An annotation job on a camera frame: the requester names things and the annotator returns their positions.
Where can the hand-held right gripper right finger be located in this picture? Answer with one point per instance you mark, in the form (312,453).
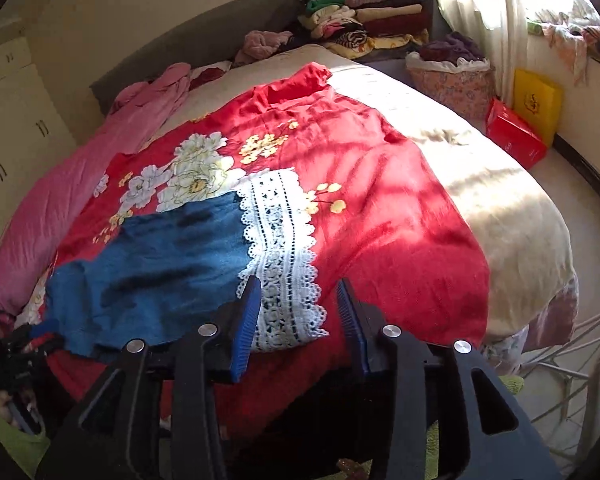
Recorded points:
(354,330)

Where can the cream wardrobe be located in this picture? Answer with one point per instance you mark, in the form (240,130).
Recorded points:
(20,110)

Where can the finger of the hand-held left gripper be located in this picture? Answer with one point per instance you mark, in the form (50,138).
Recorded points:
(32,342)

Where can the floral windowsill cloth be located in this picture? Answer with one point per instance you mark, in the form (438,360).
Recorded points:
(575,30)

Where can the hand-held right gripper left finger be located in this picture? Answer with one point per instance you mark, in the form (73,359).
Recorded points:
(245,330)

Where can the purple cloth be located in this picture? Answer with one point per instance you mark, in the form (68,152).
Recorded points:
(452,47)

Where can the pink fuzzy cloth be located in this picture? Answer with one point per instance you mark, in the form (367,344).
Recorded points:
(262,42)

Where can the beige bed sheet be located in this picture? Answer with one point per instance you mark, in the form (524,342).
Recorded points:
(505,210)

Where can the pink quilt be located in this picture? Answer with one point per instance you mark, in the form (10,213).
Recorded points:
(55,195)

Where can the person's left forearm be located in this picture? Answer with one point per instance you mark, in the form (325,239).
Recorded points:
(15,450)

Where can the red box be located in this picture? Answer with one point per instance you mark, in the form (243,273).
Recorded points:
(515,135)

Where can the yellow box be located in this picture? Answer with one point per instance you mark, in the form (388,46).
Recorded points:
(537,102)

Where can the pile of folded clothes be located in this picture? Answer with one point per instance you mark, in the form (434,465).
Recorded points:
(380,15)

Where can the floral fabric basket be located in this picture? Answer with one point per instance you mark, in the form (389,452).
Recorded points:
(450,90)

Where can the dark red cloth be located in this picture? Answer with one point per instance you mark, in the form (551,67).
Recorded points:
(207,76)

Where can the red floral blanket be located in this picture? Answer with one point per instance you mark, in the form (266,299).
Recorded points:
(380,235)

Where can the grey padded headboard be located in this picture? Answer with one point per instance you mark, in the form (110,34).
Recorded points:
(190,35)

